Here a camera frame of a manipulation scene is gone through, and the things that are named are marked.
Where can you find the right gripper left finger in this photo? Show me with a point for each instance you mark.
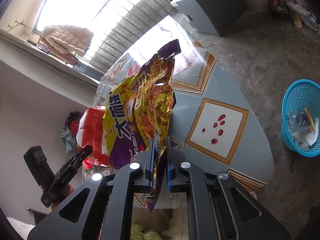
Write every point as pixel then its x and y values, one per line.
pixel 146 159

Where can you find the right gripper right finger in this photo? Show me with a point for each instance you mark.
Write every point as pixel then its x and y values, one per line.
pixel 176 181

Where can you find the red plastic bag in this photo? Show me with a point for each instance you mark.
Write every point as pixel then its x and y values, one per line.
pixel 89 162

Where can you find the purple yellow snack bag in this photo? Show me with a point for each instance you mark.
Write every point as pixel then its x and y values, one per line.
pixel 138 114

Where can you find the red white snack bag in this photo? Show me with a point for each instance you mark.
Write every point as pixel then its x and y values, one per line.
pixel 91 132

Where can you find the white paper tissue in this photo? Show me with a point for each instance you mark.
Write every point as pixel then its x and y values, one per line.
pixel 304 140

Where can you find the orange snack packet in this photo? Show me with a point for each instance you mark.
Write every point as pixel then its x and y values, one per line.
pixel 310 119

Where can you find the person's left hand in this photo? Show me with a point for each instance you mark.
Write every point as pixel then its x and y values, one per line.
pixel 66 192

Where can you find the colourful bag pile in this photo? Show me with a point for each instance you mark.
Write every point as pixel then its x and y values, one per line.
pixel 70 131

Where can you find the fruit pattern tablecloth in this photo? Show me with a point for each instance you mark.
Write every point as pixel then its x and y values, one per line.
pixel 212 123

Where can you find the clear plastic bottle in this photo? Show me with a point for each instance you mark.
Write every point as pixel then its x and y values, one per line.
pixel 296 120

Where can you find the beige puffer jacket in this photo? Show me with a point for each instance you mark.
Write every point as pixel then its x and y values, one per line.
pixel 68 38

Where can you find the blue plastic waste basket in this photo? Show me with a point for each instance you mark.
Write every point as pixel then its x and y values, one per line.
pixel 300 94

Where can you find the metal balcony railing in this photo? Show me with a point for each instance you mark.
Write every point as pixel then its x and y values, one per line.
pixel 119 25

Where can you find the grey storage box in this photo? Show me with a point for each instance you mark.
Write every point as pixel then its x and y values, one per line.
pixel 213 17

